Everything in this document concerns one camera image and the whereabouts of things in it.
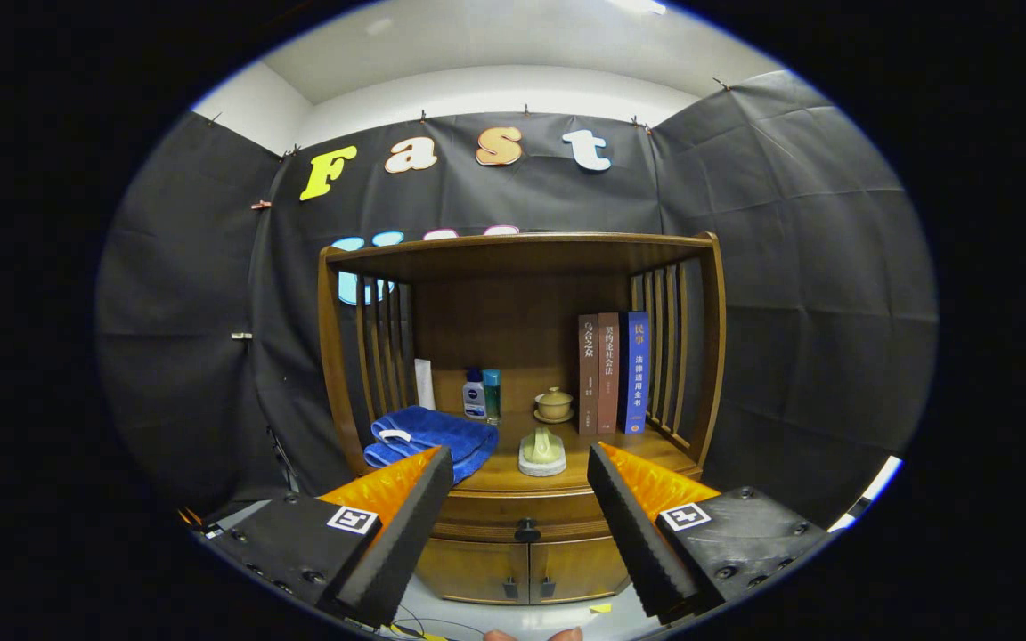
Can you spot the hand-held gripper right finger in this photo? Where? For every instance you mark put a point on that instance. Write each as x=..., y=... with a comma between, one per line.
x=633, y=543

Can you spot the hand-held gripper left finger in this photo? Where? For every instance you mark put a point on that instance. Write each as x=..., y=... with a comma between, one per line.
x=402, y=543

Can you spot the wooden drawer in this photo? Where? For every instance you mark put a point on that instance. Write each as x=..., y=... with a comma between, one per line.
x=486, y=512

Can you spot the green item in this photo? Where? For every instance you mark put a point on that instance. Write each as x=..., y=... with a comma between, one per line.
x=542, y=450

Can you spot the wooden cabinet door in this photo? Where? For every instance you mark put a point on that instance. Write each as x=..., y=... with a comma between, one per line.
x=584, y=568
x=468, y=570

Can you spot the black drawer knob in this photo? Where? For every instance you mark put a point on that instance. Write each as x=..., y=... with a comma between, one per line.
x=526, y=531

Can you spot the wooden countertop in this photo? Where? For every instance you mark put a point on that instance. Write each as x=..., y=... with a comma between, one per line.
x=504, y=472

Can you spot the wooden cabinet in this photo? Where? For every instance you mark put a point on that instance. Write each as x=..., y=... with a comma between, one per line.
x=513, y=312

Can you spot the blue folded towel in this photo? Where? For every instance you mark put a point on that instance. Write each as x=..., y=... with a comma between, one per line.
x=442, y=432

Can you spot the beige lidded teacup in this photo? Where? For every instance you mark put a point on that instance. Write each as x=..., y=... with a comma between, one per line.
x=554, y=406

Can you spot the white paper sheet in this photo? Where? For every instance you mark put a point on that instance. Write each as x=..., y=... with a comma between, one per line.
x=425, y=385

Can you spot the white bottle with blue cap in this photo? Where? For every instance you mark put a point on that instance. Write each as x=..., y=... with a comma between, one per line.
x=475, y=399

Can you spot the blue book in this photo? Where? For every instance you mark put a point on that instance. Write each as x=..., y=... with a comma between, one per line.
x=636, y=374

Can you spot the reddish brown book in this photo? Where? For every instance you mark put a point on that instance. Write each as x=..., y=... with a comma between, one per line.
x=608, y=374

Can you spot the teal bottle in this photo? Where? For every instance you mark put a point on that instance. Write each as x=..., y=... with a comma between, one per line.
x=492, y=396

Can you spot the white panel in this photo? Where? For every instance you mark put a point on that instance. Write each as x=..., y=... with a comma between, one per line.
x=874, y=490

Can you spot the black backdrop cloth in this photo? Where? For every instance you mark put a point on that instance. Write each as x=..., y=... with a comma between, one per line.
x=789, y=267

